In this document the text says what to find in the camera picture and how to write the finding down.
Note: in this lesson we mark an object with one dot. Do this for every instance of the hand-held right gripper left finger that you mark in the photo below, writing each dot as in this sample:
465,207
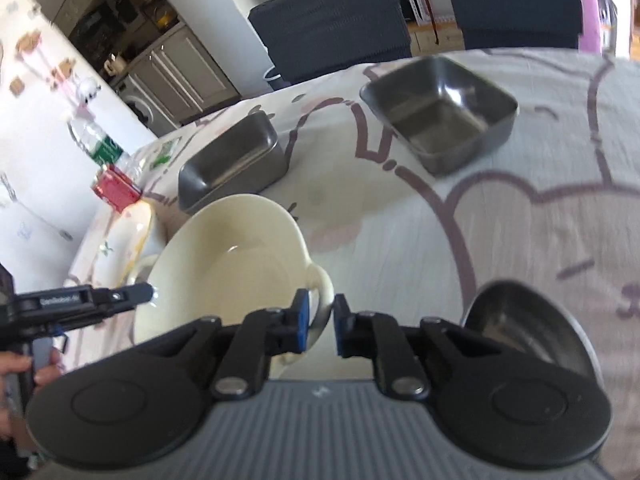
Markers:
301,320

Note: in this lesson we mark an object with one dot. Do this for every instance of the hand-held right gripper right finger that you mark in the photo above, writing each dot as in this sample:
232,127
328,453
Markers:
341,327

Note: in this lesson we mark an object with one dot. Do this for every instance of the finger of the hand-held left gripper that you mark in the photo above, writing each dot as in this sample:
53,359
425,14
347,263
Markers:
125,294

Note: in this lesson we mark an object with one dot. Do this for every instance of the yellow-rimmed floral plate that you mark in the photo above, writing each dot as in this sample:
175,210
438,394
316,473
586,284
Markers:
125,235

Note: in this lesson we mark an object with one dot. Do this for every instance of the rectangular metal pan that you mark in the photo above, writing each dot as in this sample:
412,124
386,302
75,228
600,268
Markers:
230,160

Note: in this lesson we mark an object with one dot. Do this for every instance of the round metal bowl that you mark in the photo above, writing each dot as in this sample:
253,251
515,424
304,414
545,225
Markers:
530,320

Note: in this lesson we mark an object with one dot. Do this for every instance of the square metal pan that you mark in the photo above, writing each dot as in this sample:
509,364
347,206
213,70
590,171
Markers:
440,115

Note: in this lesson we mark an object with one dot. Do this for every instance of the person's left hand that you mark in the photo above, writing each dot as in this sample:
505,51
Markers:
15,364

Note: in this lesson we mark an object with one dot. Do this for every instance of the red drink can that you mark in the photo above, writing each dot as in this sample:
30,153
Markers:
115,190

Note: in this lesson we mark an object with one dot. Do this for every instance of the green paper packet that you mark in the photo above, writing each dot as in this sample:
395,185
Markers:
165,152

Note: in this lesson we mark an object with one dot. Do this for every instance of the clear water bottle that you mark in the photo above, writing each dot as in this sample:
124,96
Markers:
100,145

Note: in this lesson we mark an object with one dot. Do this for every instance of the white washing machine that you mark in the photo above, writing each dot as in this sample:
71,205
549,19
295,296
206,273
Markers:
142,105

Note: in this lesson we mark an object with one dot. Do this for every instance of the bear-print tablecloth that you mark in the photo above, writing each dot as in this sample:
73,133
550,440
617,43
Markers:
525,220

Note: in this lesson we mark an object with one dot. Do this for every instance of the grey kitchen cabinet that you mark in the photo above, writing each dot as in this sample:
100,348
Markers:
185,75

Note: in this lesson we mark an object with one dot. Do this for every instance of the grey trash bin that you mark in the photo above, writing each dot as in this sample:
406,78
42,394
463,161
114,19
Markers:
272,77

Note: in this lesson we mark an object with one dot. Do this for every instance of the dark blue fabric chair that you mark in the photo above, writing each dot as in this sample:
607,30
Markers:
515,5
330,25

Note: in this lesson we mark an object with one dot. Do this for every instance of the purple fabric cabinet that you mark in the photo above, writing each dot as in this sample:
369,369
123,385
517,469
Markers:
587,5

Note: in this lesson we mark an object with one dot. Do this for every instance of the white plush wall ornament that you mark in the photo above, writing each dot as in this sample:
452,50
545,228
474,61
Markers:
87,92

